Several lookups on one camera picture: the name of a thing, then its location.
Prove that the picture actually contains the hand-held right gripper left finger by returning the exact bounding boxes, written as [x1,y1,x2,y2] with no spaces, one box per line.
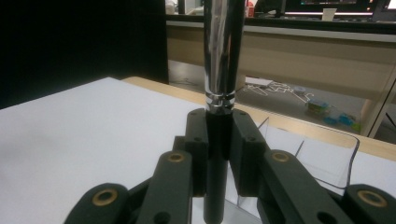
[173,108,210,198]

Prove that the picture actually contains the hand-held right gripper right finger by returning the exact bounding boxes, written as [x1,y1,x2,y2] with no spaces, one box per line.
[229,108,271,198]

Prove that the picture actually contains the clear acrylic organizer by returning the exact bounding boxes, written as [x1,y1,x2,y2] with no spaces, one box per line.
[191,116,361,224]

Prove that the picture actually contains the black makeup brush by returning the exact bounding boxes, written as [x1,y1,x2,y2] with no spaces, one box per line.
[203,0,248,224]

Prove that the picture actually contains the white clothes hangers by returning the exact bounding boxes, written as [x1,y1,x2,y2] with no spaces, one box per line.
[244,81,314,105]

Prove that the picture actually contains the green and yellow toy box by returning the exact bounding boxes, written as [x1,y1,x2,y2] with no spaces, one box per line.
[305,98,331,119]

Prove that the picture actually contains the blue plastic toys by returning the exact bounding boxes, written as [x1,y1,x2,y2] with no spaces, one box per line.
[322,113,355,128]

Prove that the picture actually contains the light wooden counter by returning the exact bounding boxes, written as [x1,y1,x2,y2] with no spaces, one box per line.
[165,13,396,138]

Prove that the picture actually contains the white table sheet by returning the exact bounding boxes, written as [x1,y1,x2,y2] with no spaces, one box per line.
[0,77,396,224]

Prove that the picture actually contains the white paper cup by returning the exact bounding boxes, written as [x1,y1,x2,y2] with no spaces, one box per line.
[321,7,338,22]

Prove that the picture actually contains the black curtain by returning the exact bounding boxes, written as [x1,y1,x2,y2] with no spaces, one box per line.
[0,0,170,110]

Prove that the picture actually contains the dark computer monitor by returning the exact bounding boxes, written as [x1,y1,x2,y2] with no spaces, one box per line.
[283,0,375,16]

